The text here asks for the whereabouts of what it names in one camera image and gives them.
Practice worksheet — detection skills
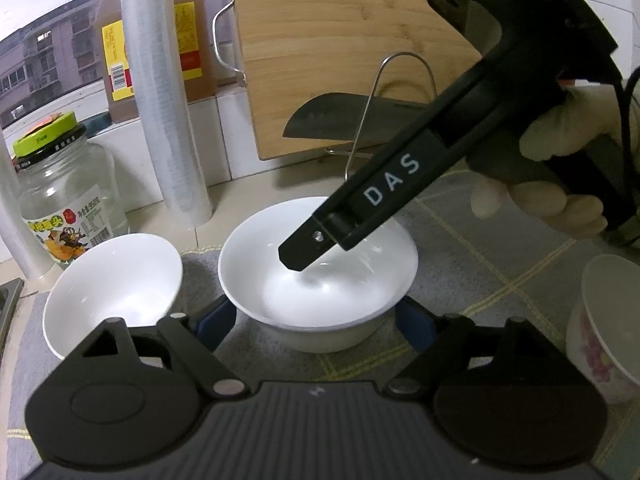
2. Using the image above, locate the plastic bag roll left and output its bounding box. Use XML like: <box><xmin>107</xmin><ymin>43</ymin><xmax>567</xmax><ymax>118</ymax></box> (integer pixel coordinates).
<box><xmin>1</xmin><ymin>138</ymin><xmax>53</xmax><ymax>281</ymax></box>

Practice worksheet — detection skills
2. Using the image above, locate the plastic wrap roll tall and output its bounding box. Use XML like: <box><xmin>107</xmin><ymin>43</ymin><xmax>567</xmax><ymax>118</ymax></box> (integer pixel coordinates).
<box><xmin>120</xmin><ymin>0</ymin><xmax>213</xmax><ymax>228</ymax></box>

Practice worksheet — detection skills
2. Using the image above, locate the cooking oil bottle amber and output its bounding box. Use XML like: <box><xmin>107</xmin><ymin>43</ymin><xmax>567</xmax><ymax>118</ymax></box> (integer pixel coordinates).
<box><xmin>96</xmin><ymin>0</ymin><xmax>217</xmax><ymax>122</ymax></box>

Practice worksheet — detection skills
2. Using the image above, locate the right hand white glove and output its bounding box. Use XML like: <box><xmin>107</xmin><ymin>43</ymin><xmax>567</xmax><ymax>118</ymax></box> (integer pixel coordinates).
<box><xmin>470</xmin><ymin>81</ymin><xmax>640</xmax><ymax>240</ymax></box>

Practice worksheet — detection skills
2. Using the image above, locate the white bowl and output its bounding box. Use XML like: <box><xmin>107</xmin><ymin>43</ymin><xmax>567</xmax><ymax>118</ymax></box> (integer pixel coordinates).
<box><xmin>565</xmin><ymin>255</ymin><xmax>640</xmax><ymax>404</ymax></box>
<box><xmin>42</xmin><ymin>233</ymin><xmax>183</xmax><ymax>360</ymax></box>
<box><xmin>218</xmin><ymin>196</ymin><xmax>419</xmax><ymax>353</ymax></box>

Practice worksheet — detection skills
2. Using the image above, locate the wire knife stand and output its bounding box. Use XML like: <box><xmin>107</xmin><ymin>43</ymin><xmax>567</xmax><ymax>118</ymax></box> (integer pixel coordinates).
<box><xmin>331</xmin><ymin>51</ymin><xmax>438</xmax><ymax>181</ymax></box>

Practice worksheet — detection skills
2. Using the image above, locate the steel sink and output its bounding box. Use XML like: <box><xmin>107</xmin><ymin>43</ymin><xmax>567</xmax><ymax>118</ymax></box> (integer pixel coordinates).
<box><xmin>0</xmin><ymin>278</ymin><xmax>24</xmax><ymax>353</ymax></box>

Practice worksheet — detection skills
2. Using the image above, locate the bamboo cutting board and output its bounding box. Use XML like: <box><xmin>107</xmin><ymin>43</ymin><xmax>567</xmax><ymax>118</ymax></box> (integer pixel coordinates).
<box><xmin>234</xmin><ymin>0</ymin><xmax>480</xmax><ymax>159</ymax></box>

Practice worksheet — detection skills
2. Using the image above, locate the glass jar green lid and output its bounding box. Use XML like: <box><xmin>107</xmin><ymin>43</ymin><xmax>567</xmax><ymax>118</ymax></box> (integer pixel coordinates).
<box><xmin>13</xmin><ymin>112</ymin><xmax>130</xmax><ymax>268</ymax></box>

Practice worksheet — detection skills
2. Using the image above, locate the kitchen cleaver knife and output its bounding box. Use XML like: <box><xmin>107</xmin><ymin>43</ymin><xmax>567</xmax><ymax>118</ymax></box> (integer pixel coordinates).
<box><xmin>283</xmin><ymin>92</ymin><xmax>428</xmax><ymax>143</ymax></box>

